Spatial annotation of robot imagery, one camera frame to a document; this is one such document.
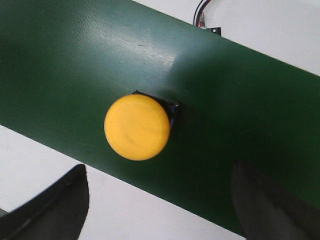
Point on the green conveyor belt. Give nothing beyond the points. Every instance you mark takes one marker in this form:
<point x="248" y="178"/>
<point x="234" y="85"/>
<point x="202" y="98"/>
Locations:
<point x="64" y="62"/>

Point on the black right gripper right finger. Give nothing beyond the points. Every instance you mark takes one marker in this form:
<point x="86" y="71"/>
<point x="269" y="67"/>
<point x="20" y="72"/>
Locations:
<point x="267" y="211"/>

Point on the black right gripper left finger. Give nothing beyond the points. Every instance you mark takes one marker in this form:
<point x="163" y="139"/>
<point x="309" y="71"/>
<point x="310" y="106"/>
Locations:
<point x="57" y="213"/>

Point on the black sensor with coloured wires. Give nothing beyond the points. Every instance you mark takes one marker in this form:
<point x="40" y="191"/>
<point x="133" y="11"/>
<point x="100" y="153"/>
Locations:
<point x="201" y="18"/>

